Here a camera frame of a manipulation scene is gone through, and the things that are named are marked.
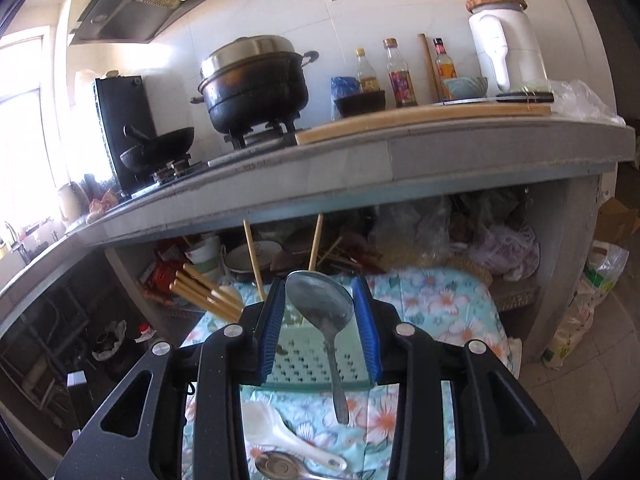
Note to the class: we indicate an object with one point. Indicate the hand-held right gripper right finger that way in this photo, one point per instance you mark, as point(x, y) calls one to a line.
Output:
point(367, 332)

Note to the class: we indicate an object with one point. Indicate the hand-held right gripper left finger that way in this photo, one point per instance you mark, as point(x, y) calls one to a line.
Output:
point(270, 332)

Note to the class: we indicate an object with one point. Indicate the mint green star-perforated utensil holder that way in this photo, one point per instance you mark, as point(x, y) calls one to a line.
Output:
point(300, 360)

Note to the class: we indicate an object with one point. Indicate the white floor bag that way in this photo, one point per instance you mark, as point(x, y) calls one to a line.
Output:
point(110, 342)

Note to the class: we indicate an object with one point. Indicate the floral turquoise blanket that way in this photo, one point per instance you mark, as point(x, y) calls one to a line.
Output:
point(435, 305)

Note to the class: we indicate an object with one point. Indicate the white enamel basin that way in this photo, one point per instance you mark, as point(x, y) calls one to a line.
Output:
point(255, 257)

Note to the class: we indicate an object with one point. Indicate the white plastic spoon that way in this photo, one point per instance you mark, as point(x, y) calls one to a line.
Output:
point(265, 422)

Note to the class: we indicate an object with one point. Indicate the stacked white bowls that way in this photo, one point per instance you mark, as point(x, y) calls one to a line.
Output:
point(204, 257)

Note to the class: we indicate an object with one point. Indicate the clear plastic bags pile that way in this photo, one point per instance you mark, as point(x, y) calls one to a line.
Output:
point(415, 240)

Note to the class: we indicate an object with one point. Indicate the red snack packets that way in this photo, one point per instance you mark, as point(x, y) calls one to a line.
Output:
point(165, 275)

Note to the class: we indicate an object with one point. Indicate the large metal spoon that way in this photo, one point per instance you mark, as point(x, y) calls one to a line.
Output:
point(277, 467)

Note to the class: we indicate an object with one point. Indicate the pink plastic bag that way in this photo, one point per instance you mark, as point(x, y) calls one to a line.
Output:
point(505, 252)

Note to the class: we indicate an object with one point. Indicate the gas stove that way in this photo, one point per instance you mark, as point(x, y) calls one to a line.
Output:
point(225, 152)

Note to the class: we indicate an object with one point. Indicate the cream thermos jug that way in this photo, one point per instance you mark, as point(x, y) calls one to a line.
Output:
point(72, 205)

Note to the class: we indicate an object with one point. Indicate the black wok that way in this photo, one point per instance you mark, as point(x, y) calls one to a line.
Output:
point(157, 150)

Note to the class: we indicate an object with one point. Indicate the white rice sack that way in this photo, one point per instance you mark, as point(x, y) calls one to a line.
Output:
point(585, 305)

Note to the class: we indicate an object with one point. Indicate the wooden cutting board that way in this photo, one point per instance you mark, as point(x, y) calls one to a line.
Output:
point(425, 117)

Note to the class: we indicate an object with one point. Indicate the black bowl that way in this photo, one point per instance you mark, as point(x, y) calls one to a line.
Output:
point(360, 104)

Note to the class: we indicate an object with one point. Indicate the black cooking pot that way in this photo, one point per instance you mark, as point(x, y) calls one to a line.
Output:
point(255, 90)

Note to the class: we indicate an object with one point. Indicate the purple-label sauce bottle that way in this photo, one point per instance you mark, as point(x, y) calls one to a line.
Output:
point(400, 80)

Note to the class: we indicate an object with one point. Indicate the small yellow-cap sauce bottle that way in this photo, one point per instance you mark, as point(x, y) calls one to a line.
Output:
point(366, 72)

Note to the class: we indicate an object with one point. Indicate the pale green bowl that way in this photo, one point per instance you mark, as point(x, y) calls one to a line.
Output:
point(466, 87)

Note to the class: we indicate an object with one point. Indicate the black splash board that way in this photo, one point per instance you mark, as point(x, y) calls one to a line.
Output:
point(122, 110)

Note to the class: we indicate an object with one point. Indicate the window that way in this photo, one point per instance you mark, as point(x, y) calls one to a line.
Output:
point(25, 135)

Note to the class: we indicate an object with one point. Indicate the red-label sauce bottle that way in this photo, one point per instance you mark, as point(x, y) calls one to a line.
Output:
point(444, 67)

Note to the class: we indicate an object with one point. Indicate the cardboard box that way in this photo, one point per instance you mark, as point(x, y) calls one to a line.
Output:
point(620, 217)

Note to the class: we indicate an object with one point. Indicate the clear plastic bag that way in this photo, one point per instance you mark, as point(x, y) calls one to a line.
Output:
point(585, 102)

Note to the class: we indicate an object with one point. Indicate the white electric kettle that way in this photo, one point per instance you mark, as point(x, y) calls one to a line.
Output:
point(505, 45)

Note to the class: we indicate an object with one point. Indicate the steel range hood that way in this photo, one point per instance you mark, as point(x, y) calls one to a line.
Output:
point(160, 5)

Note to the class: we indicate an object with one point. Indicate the woven straw mat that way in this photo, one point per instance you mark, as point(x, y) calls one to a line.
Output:
point(495, 1)

